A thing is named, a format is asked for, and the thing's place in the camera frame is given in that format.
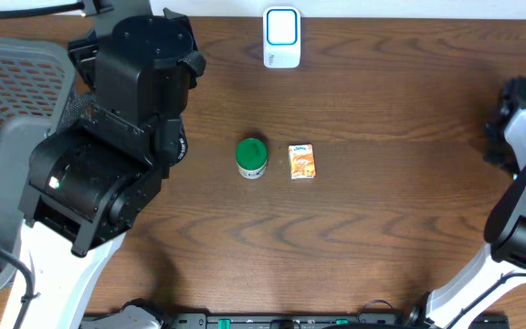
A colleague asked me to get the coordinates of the green lid jar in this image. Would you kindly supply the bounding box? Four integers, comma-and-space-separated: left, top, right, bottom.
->
236, 138, 268, 179

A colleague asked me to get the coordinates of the orange snack box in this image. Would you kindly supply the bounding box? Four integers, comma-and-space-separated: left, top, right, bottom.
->
289, 144, 316, 179

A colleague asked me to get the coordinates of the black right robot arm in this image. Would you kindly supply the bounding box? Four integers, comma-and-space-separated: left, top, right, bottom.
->
405, 76, 526, 328

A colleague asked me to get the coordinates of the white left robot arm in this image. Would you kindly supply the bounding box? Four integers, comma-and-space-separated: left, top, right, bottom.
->
1, 1, 205, 328

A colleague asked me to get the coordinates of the grey plastic basket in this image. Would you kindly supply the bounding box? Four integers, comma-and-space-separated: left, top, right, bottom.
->
0, 36, 79, 305

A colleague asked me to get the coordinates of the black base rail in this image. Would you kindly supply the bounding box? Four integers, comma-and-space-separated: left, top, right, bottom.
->
79, 299, 510, 329

